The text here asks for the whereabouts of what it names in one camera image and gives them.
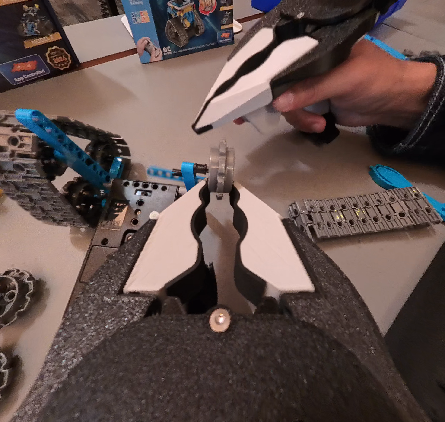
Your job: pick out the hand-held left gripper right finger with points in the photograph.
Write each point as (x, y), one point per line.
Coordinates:
(274, 255)

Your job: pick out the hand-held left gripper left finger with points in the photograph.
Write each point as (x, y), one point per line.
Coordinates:
(163, 251)

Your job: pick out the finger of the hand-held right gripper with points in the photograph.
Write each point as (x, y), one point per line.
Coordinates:
(250, 48)
(250, 91)

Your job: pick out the black motor battery block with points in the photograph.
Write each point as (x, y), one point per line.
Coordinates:
(139, 206)

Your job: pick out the long blue toy beam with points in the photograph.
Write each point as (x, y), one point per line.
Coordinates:
(189, 176)

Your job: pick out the grey toy sprocket wheel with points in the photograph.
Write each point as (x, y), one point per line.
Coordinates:
(222, 171)

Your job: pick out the grey toy track belt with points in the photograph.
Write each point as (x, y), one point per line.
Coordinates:
(365, 216)

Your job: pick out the person's right forearm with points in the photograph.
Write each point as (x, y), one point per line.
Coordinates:
(427, 133)

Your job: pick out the person's right hand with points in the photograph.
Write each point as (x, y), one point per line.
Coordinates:
(375, 88)

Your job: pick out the blue robot kit box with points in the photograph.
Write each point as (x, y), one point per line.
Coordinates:
(173, 21)
(31, 46)

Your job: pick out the white rounded board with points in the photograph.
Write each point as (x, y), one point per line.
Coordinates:
(126, 25)

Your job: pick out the blue brick separator tool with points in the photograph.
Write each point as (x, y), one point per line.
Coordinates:
(393, 176)

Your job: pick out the black dimpled pad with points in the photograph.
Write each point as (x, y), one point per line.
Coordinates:
(424, 324)

